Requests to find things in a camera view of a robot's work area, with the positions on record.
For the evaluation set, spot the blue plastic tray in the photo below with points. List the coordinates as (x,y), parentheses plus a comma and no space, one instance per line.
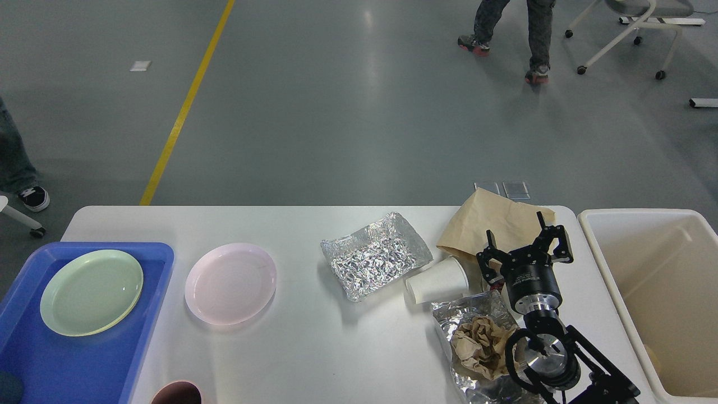
(102,368)

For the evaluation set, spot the light green plate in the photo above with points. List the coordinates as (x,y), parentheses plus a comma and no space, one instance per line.
(92,293)

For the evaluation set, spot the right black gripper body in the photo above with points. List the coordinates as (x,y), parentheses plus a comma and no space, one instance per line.
(531,287)

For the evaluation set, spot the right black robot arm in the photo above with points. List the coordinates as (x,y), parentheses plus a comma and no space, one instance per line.
(546,356)

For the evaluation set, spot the white bar on floor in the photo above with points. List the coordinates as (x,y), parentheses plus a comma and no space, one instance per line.
(703,103)

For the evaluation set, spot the walking person legs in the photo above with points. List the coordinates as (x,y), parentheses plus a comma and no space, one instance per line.
(540,25)

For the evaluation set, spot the aluminium foil tray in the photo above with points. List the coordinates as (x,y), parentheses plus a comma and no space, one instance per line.
(376,255)

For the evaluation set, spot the crumpled brown paper ball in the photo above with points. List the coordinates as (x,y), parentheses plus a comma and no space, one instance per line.
(479,345)

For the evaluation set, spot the pink ribbed mug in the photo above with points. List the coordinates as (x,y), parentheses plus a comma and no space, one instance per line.
(180,391)

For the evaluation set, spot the dark teal mug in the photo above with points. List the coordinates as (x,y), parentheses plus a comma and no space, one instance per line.
(12,389)

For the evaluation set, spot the brown paper bag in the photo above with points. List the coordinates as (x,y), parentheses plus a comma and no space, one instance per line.
(513,225)

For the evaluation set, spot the white chair base left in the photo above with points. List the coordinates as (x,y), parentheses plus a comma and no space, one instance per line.
(36,230)

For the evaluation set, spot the pink plate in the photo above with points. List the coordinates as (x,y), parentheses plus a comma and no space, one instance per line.
(231,284)

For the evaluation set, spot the white rolling chair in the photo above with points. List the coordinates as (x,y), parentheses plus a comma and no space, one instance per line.
(639,15)

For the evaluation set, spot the beige plastic bin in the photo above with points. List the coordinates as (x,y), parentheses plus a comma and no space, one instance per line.
(660,267)

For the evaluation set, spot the white paper cup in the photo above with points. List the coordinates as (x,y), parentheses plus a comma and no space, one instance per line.
(443,280)

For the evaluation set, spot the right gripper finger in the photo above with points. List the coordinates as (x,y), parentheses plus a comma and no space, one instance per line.
(550,246)
(491,261)

